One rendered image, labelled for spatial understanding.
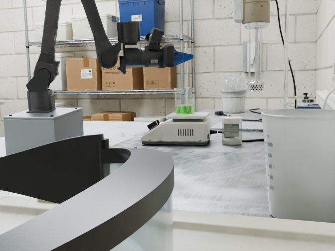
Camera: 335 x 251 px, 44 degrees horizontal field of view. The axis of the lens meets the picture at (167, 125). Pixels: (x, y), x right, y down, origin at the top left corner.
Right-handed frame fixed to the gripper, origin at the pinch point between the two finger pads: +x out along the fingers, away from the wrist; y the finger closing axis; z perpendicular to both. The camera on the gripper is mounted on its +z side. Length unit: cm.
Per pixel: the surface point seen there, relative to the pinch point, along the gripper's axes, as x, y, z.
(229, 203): -5, -60, -26
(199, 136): 3.5, -5.5, -23.3
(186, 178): -8, -42, -26
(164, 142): -6.0, -1.3, -25.0
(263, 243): -19, -108, -12
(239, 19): 27.3, 27.3, 14.6
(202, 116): 4.7, -5.4, -17.5
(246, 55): 99, 214, 11
